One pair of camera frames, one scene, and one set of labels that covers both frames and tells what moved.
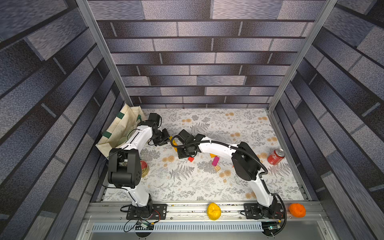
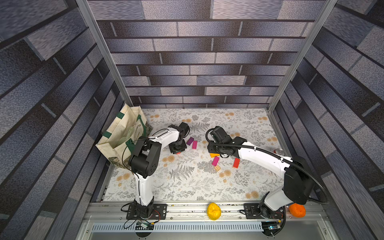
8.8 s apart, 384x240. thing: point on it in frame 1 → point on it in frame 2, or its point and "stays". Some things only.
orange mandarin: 297,210 stays
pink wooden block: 215,161 stays
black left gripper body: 161,137 → 179,147
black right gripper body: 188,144 → 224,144
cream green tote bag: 120,129 stays
